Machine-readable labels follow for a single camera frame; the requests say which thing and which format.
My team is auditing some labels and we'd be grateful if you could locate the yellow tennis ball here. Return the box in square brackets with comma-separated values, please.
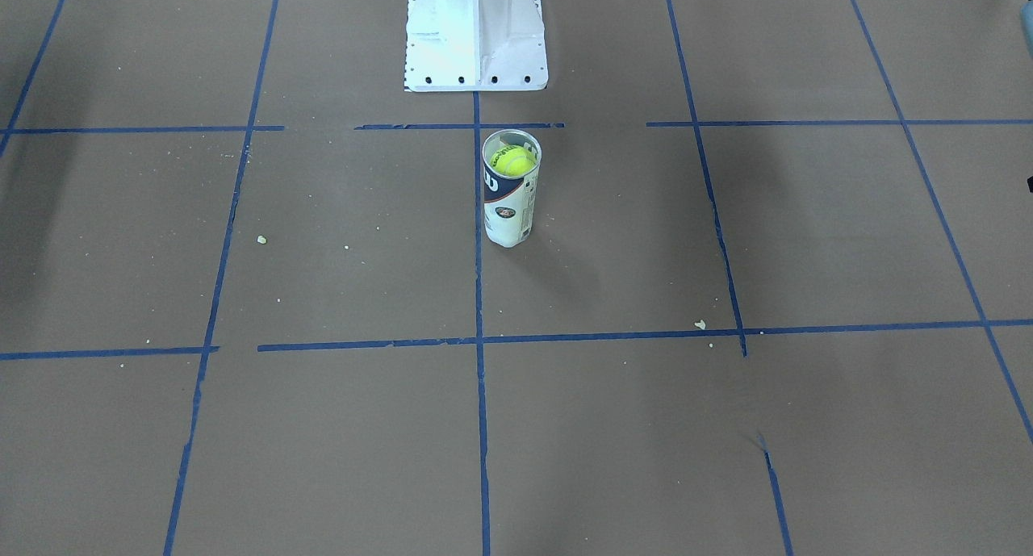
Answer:
[490, 145, 537, 178]

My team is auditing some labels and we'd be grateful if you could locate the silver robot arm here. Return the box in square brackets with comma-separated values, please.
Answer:
[1019, 1, 1033, 56]

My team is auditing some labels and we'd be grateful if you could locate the clear tennis ball can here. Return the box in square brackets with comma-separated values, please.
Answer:
[481, 128, 542, 248]

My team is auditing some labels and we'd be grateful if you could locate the white camera stand pillar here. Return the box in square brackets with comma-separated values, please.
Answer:
[404, 0, 549, 93]

